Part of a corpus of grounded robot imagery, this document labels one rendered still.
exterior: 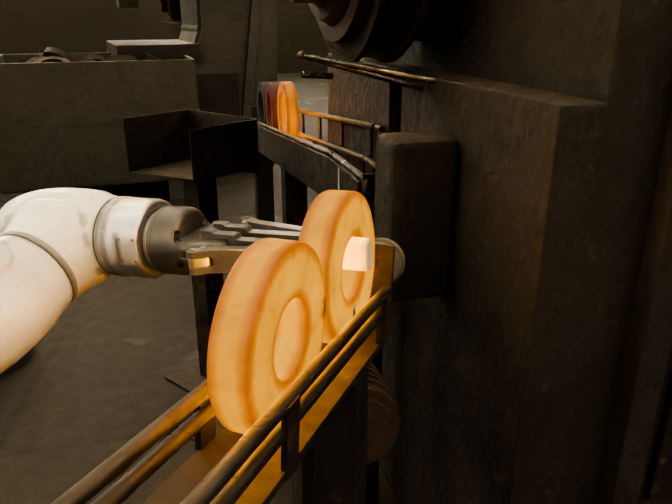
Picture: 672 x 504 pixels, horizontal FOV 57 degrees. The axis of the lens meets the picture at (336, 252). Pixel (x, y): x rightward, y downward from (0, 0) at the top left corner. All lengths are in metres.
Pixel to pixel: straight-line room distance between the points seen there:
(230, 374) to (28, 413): 1.42
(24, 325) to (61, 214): 0.13
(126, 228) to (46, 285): 0.10
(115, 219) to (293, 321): 0.26
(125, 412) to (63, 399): 0.19
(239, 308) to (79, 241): 0.32
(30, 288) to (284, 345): 0.27
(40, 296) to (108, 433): 1.03
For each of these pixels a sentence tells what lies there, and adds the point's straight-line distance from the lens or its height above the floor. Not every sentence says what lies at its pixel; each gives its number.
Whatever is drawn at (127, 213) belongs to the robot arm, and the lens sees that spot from 0.70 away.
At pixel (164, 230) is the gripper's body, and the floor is 0.75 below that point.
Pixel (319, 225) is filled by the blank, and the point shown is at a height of 0.78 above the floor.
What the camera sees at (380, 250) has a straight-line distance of 0.69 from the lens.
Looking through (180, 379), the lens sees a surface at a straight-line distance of 1.82.
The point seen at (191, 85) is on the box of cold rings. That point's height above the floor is 0.61.
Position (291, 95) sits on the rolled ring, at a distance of 1.75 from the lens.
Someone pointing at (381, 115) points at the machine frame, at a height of 0.78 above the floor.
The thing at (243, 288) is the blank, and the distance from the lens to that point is 0.43.
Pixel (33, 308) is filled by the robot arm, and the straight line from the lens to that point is 0.67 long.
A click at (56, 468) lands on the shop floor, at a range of 1.61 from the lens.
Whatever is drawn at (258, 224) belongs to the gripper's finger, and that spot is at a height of 0.74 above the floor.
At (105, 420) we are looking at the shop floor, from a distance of 1.73.
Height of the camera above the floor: 0.96
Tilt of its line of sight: 21 degrees down
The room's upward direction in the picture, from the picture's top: straight up
